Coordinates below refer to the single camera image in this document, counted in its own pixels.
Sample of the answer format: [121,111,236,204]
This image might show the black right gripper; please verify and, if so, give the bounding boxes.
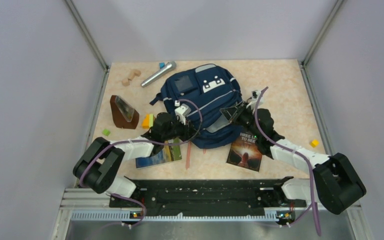
[220,100,261,140]

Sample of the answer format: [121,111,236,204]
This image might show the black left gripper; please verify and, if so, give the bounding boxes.
[162,115,201,143]

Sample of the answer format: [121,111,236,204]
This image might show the navy blue student backpack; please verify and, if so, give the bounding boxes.
[150,63,243,149]

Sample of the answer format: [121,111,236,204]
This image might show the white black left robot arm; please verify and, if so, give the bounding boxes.
[72,112,200,207]

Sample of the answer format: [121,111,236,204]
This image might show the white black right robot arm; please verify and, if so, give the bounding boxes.
[220,104,367,215]

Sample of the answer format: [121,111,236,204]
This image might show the blue green landscape book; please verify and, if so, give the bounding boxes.
[135,145,182,169]

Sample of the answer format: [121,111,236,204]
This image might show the orange pencils bundle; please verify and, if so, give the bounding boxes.
[185,142,207,170]

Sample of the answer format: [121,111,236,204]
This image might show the stacked colourful toy bricks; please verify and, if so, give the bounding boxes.
[141,113,155,129]

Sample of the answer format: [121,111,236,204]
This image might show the Three Days To See book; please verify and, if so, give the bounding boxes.
[226,131,263,172]

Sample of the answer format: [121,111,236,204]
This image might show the brown wooden metronome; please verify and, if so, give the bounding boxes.
[109,95,140,130]

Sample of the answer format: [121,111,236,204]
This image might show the silver microphone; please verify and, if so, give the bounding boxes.
[140,61,177,88]

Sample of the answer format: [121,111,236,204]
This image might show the wooden block puzzle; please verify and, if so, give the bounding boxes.
[121,69,142,87]

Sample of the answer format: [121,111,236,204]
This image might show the small green cube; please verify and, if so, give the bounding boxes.
[102,129,111,136]

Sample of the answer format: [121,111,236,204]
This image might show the yellow cube far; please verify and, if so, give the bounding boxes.
[309,139,320,148]

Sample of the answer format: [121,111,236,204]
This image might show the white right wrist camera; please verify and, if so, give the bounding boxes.
[246,90,264,110]

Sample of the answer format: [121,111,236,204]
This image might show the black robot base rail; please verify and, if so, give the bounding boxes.
[109,177,308,223]

